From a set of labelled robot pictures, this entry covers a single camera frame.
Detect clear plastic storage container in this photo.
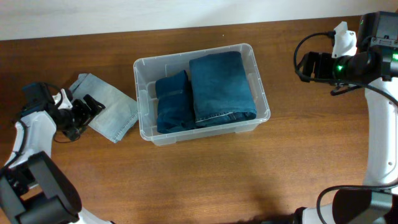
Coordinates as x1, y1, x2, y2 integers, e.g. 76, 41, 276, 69
133, 43, 271, 146

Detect light blue jeans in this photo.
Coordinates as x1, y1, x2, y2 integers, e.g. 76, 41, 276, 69
69, 73, 138, 143

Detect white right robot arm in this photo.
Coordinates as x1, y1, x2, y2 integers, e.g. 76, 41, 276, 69
290, 11, 397, 223

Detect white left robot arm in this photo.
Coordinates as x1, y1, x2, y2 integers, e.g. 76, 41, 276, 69
1, 82, 105, 224

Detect dark blue garment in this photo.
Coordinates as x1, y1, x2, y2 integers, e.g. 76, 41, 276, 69
155, 70, 196, 134

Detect dark blue jeans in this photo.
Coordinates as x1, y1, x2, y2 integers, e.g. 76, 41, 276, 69
189, 51, 257, 128

